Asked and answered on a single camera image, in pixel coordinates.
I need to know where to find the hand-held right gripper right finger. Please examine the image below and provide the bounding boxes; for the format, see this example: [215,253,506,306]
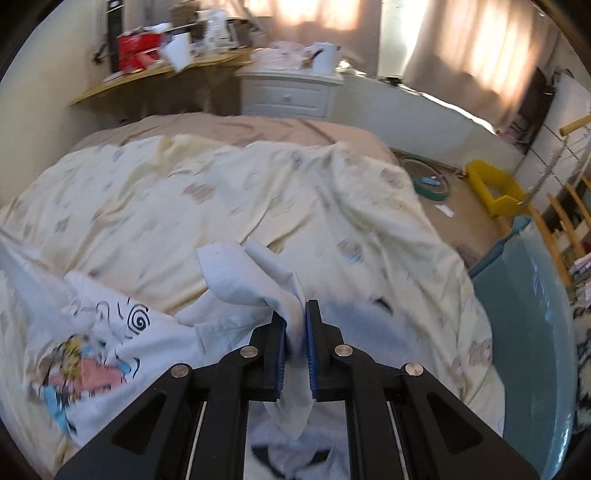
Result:
[305,300,539,480]

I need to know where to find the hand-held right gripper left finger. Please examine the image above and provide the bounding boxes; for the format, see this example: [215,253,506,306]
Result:
[54,311,289,480]

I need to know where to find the white cartoon print t-shirt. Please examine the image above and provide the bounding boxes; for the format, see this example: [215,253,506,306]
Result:
[0,237,317,467]

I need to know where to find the yellow bear print blanket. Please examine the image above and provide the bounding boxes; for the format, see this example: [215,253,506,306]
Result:
[0,134,507,480]

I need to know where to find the round green floor tray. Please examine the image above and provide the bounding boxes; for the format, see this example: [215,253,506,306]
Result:
[398,154,452,202]

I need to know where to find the bed with beige sheet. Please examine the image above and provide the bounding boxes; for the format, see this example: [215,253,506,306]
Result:
[69,113,399,163]

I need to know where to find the yellow plastic bin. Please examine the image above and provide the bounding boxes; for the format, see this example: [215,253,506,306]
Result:
[465,159,528,219]

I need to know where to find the white nightstand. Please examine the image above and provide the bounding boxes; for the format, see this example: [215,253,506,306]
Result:
[235,65,345,123]

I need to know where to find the black white patterned cloth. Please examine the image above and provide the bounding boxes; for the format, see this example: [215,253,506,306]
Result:
[570,256,591,416]

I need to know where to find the wooden slatted rack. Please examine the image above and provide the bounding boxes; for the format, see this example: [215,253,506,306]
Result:
[525,117,591,288]

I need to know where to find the pile of papers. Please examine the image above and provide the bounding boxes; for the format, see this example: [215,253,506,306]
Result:
[252,41,315,71]

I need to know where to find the wooden desk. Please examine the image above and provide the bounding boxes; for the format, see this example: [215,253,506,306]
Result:
[69,48,256,108]

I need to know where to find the white paper bag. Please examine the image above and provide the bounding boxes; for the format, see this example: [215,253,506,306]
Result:
[159,33,193,73]

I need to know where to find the white tiled panel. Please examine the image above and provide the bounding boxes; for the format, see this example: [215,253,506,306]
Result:
[512,71,591,205]

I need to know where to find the pile of white packages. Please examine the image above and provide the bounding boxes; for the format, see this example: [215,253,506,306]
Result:
[193,8,251,52]

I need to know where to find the dark hanging garment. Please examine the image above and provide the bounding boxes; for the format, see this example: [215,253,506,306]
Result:
[516,67,556,145]

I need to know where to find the red box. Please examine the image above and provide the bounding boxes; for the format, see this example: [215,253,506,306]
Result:
[117,32,165,73]

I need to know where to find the beige curtain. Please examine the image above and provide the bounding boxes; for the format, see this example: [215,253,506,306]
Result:
[245,0,561,136]

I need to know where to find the dark tall device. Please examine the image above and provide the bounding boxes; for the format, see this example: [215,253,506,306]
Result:
[106,0,123,73]

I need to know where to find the teal bed rail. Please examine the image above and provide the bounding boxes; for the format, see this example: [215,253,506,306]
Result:
[468,216,579,480]

